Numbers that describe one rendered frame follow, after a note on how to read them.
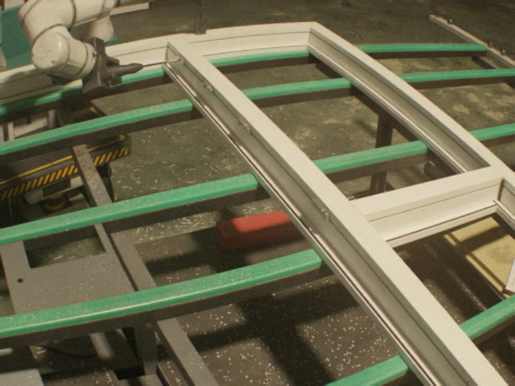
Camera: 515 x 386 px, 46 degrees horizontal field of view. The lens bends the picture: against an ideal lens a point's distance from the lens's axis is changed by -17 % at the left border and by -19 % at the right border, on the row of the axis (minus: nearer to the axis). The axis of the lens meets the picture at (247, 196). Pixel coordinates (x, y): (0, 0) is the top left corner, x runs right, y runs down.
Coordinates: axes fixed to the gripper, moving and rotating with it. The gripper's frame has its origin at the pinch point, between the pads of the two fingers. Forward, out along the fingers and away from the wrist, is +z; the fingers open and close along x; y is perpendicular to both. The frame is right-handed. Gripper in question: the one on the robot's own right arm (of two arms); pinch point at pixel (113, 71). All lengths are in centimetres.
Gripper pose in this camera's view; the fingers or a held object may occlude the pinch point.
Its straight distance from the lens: 161.8
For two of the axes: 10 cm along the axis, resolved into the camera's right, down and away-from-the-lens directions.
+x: -2.3, -9.7, 0.7
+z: 2.8, 0.0, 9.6
